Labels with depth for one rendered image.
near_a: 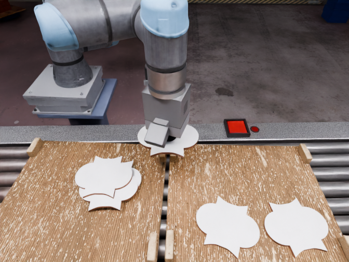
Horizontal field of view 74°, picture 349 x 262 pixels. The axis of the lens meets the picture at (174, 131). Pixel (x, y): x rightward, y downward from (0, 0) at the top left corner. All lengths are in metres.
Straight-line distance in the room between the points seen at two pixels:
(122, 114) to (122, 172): 1.69
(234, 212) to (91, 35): 0.49
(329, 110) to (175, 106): 2.38
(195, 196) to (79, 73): 0.64
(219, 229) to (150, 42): 0.43
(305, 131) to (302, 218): 0.35
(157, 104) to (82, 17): 0.20
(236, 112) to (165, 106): 1.92
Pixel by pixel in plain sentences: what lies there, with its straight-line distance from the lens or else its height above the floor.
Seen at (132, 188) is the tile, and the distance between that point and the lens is 0.62.
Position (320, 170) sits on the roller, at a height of 0.92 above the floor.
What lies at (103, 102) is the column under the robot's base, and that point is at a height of 0.87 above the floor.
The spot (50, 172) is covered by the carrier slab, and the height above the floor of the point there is 0.94.
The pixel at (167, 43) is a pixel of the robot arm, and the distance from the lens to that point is 0.39.
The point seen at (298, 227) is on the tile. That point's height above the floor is 0.94.
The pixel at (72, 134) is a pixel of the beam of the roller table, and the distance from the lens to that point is 0.87.
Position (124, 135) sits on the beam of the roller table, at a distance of 0.81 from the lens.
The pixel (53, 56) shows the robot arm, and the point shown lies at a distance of 0.98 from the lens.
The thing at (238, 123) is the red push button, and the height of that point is 0.93.
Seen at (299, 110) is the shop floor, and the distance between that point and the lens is 2.61.
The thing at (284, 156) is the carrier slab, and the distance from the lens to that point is 0.78.
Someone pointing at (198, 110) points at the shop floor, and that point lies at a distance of 2.31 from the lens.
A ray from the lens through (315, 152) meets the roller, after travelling 0.88.
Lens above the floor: 1.49
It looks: 45 degrees down
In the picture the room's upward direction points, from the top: straight up
